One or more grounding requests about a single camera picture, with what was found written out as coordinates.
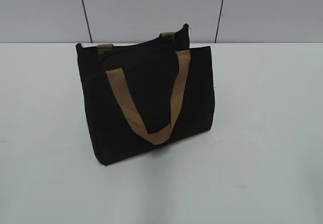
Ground black tote bag tan handles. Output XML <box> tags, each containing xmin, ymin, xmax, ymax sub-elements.
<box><xmin>76</xmin><ymin>24</ymin><xmax>215</xmax><ymax>166</ymax></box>

